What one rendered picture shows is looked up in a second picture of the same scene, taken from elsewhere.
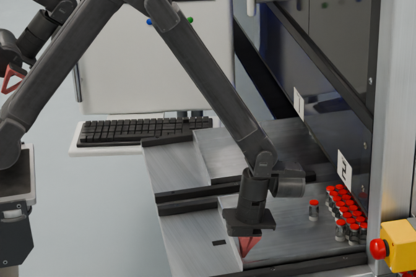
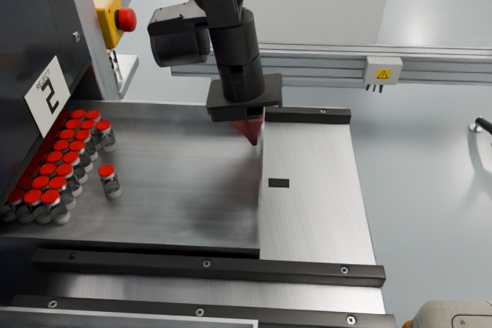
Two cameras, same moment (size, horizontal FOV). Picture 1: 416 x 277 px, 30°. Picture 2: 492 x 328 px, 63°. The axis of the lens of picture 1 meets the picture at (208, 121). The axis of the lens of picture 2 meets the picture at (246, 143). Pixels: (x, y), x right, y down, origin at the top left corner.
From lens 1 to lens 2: 1.87 m
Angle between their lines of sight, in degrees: 108
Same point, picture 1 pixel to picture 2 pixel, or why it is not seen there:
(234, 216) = (266, 87)
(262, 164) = not seen: outside the picture
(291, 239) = (173, 161)
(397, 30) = not seen: outside the picture
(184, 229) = (330, 224)
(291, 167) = (171, 8)
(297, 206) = (116, 229)
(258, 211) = not seen: hidden behind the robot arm
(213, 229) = (280, 213)
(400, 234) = not seen: outside the picture
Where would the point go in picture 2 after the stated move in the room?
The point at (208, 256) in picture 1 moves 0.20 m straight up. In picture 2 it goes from (299, 162) to (315, 40)
